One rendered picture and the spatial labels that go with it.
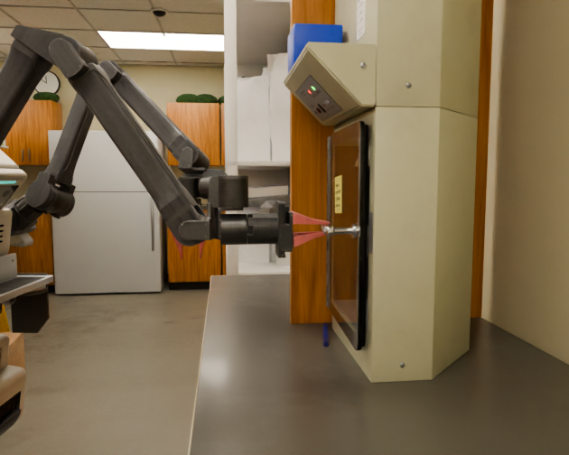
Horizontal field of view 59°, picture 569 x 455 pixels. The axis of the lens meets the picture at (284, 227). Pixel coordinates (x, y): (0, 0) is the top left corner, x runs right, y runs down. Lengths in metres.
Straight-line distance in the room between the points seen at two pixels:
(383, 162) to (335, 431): 0.43
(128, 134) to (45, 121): 5.44
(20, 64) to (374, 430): 0.86
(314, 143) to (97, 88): 0.50
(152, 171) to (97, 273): 5.04
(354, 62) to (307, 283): 0.58
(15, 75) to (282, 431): 0.76
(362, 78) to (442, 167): 0.20
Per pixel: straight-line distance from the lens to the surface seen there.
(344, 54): 0.87
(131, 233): 5.82
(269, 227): 0.91
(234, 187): 0.90
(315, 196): 1.21
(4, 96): 1.07
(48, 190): 1.47
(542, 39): 1.28
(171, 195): 0.93
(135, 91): 1.46
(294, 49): 1.07
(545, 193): 1.22
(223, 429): 0.77
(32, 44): 1.05
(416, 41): 0.91
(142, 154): 0.95
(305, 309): 1.25
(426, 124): 0.89
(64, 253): 6.01
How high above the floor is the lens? 1.29
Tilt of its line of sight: 6 degrees down
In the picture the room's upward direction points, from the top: straight up
